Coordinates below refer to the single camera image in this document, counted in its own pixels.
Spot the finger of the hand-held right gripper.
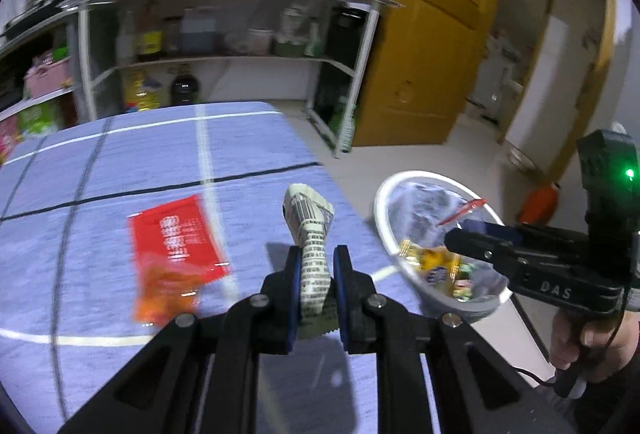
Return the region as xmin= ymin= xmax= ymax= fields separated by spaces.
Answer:
xmin=457 ymin=221 xmax=526 ymax=246
xmin=444 ymin=228 xmax=521 ymax=267

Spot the pink plastic basket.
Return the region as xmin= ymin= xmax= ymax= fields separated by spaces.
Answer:
xmin=24 ymin=56 xmax=75 ymax=100

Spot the brown glass jar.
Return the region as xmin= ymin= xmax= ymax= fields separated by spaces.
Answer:
xmin=163 ymin=16 xmax=182 ymax=56

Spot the orange floor item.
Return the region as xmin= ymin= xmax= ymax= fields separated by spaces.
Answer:
xmin=517 ymin=183 xmax=561 ymax=225

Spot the black induction cooker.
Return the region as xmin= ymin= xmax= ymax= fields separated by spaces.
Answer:
xmin=0 ymin=6 xmax=77 ymax=41

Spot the red plastic bag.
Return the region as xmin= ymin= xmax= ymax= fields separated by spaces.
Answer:
xmin=437 ymin=197 xmax=487 ymax=228

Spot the green snack wrapper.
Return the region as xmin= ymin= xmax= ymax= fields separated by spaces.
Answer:
xmin=452 ymin=264 xmax=477 ymax=301

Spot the white plastic bottle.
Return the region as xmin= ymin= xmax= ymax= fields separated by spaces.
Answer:
xmin=117 ymin=11 xmax=137 ymax=63

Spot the wooden open cabinet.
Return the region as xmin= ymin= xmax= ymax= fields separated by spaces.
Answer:
xmin=0 ymin=9 xmax=84 ymax=165

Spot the clear bin liner bag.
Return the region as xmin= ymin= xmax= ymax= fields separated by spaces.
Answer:
xmin=387 ymin=181 xmax=512 ymax=311

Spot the round dark bottle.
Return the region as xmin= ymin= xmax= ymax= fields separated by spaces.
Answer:
xmin=169 ymin=70 xmax=201 ymax=106

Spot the white plastic trash bin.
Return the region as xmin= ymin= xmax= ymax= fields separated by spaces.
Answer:
xmin=374 ymin=170 xmax=517 ymax=323

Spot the metal floor bowl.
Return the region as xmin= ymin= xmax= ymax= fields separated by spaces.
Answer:
xmin=507 ymin=149 xmax=539 ymax=173

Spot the black cable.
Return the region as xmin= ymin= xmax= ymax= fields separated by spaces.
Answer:
xmin=509 ymin=365 xmax=567 ymax=388

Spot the person's right hand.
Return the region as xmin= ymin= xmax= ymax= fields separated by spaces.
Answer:
xmin=550 ymin=303 xmax=640 ymax=383

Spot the black thermos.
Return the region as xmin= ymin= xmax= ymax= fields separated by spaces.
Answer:
xmin=329 ymin=6 xmax=367 ymax=60

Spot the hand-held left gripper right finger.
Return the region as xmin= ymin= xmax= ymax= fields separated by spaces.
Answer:
xmin=332 ymin=245 xmax=576 ymax=434

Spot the blue checked tablecloth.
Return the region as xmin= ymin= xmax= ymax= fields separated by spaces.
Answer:
xmin=0 ymin=102 xmax=543 ymax=434

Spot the green carton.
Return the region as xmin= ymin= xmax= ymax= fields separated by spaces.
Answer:
xmin=17 ymin=104 xmax=64 ymax=138

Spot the yellow snack wrapper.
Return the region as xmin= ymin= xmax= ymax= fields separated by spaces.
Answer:
xmin=399 ymin=239 xmax=464 ymax=281

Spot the red packet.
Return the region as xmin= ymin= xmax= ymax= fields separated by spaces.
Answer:
xmin=127 ymin=194 xmax=234 ymax=328

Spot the white printed wrapper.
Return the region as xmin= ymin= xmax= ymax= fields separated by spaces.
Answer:
xmin=282 ymin=183 xmax=337 ymax=341

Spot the white plastic bag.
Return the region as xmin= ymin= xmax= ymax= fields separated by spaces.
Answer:
xmin=277 ymin=4 xmax=321 ymax=58

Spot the wooden door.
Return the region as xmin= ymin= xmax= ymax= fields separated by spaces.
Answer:
xmin=350 ymin=0 xmax=507 ymax=148

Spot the large yellow oil bottle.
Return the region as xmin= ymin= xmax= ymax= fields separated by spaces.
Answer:
xmin=123 ymin=68 xmax=162 ymax=111

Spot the pink carton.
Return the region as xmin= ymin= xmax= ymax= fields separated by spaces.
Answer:
xmin=0 ymin=113 xmax=24 ymax=165

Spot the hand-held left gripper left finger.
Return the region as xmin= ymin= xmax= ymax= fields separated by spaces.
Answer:
xmin=57 ymin=245 xmax=303 ymax=434

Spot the green plastic bottle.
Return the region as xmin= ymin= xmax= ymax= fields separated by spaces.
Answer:
xmin=337 ymin=96 xmax=359 ymax=153

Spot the yellow label sauce bottle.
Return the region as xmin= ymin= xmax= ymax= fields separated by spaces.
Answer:
xmin=135 ymin=6 xmax=164 ymax=60

